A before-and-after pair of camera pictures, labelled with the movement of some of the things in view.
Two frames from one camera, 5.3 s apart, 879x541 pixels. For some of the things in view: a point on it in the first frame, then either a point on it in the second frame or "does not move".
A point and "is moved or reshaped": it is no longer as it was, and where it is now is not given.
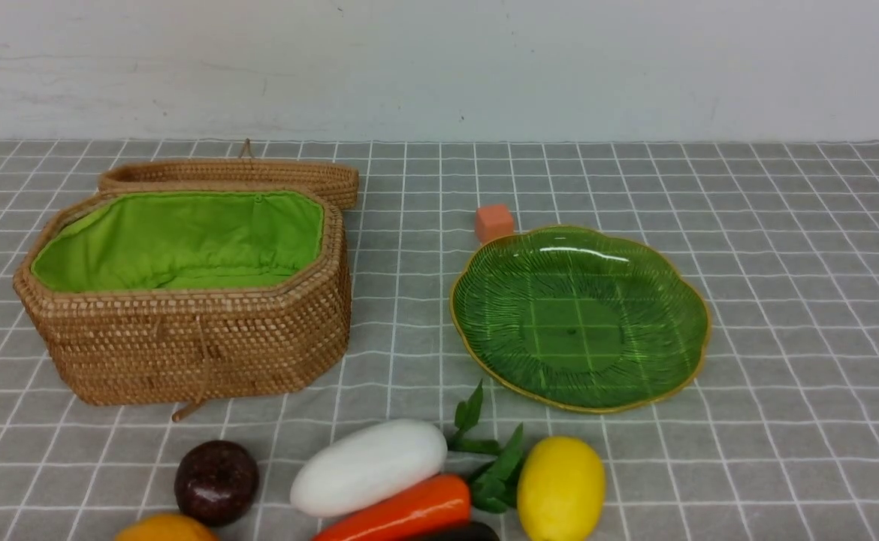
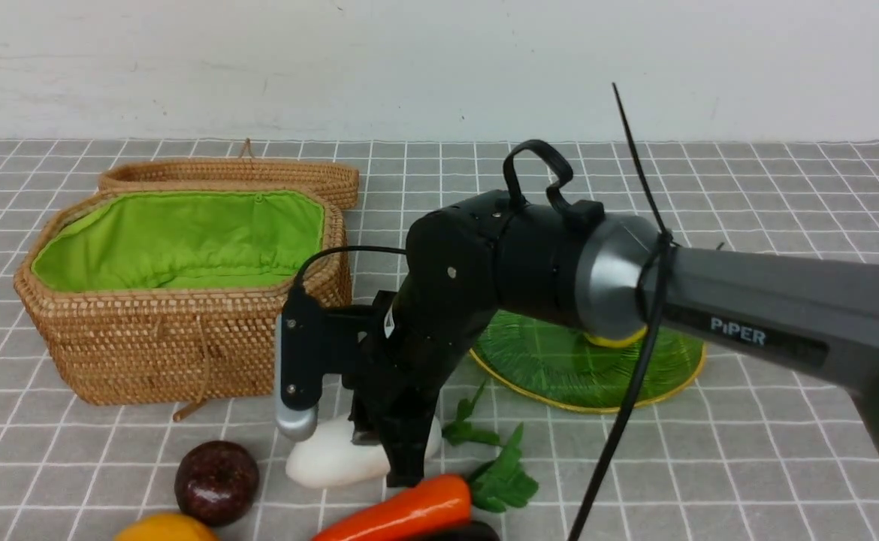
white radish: (367, 462) is moved or reshaped
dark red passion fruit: (215, 482) does not move
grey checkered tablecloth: (802, 423) does not move
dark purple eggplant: (471, 532) does not move
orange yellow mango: (163, 527) does not move
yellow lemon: (561, 491) -> (617, 342)
